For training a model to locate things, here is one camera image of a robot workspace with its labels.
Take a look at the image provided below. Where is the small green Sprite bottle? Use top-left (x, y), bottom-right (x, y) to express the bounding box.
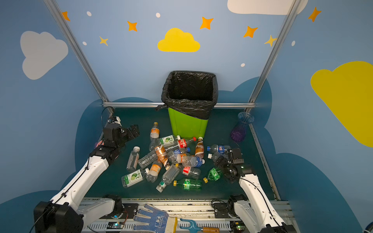
top-left (203, 168), bottom-right (222, 183)

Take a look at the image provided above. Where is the clear bottle white cap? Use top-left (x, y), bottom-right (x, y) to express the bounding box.
top-left (208, 152), bottom-right (229, 163)

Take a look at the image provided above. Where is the blue Pepsi label bottle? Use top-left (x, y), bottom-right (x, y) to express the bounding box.
top-left (207, 144), bottom-right (231, 154)

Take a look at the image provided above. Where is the orange Fanta bottle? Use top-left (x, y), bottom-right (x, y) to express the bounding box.
top-left (150, 122), bottom-right (160, 142)

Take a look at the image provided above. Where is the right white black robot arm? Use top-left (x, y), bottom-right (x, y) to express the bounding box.
top-left (213, 149), bottom-right (296, 233)

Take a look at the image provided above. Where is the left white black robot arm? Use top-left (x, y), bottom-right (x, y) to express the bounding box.
top-left (30, 121), bottom-right (140, 233)

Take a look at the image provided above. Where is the lime label bottle near bin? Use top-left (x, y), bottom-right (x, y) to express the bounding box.
top-left (158, 135), bottom-right (181, 146)

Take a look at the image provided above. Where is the green plastic trash bin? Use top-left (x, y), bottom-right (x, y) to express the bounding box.
top-left (168, 108), bottom-right (208, 138)

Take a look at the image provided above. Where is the black bin liner bag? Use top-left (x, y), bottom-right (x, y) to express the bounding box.
top-left (156, 70), bottom-right (219, 120)

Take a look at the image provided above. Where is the pink plastic watering can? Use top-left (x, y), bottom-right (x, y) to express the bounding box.
top-left (95, 140), bottom-right (104, 148)

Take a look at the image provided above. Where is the purple glass vase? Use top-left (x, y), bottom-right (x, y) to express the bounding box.
top-left (230, 112), bottom-right (254, 142)

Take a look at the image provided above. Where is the brown Nescafe bottle white cap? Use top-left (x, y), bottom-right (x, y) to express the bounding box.
top-left (194, 137), bottom-right (205, 159)

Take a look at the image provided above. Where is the clear ribbed water bottle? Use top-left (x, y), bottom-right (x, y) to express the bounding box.
top-left (138, 150), bottom-right (158, 169)

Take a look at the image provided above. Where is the red label bottle lying front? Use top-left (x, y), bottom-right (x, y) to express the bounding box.
top-left (178, 164), bottom-right (201, 180)

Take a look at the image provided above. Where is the large lime label bottle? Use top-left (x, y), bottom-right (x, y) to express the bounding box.
top-left (121, 168), bottom-right (149, 188)

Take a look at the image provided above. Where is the orange red label bottle centre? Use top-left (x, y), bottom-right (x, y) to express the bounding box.
top-left (168, 153), bottom-right (190, 164)

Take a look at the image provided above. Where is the clear bottle blue cap centre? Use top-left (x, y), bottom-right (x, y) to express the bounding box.
top-left (181, 156), bottom-right (205, 168)

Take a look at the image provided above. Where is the green Sprite bottle yellow cap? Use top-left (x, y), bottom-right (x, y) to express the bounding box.
top-left (173, 178), bottom-right (202, 191)

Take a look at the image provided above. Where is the brown Nescafe bottle lying centre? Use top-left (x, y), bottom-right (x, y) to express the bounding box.
top-left (154, 145), bottom-right (170, 170)

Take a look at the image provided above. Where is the orange label bottle front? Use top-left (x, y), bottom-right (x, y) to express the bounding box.
top-left (146, 160), bottom-right (163, 183)

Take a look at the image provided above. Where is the red cola bottle lying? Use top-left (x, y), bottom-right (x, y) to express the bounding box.
top-left (165, 137), bottom-right (197, 152)

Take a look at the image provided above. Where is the right green circuit board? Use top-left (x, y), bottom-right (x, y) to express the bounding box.
top-left (230, 221), bottom-right (246, 233)

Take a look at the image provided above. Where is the green circuit board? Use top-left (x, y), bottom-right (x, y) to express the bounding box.
top-left (106, 222), bottom-right (125, 230)
top-left (230, 221), bottom-right (246, 233)

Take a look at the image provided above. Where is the clear bottle green label front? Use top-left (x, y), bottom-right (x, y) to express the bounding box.
top-left (156, 165), bottom-right (180, 193)

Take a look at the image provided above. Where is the left green circuit board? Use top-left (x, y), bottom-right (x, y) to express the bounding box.
top-left (106, 222), bottom-right (125, 230)

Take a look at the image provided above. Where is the blue dotted work glove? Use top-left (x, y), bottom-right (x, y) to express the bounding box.
top-left (133, 203), bottom-right (178, 233)

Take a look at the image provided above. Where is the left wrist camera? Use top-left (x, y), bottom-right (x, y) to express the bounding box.
top-left (110, 116), bottom-right (121, 125)

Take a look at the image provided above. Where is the aluminium back frame rail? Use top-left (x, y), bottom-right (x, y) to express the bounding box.
top-left (103, 102), bottom-right (255, 109)

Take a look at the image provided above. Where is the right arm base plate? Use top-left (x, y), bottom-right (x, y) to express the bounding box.
top-left (211, 200), bottom-right (237, 218)

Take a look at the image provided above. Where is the teal garden fork wooden handle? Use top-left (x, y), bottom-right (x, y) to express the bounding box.
top-left (180, 218), bottom-right (220, 233)

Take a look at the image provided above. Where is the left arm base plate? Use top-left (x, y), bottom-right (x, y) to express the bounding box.
top-left (101, 203), bottom-right (139, 219)

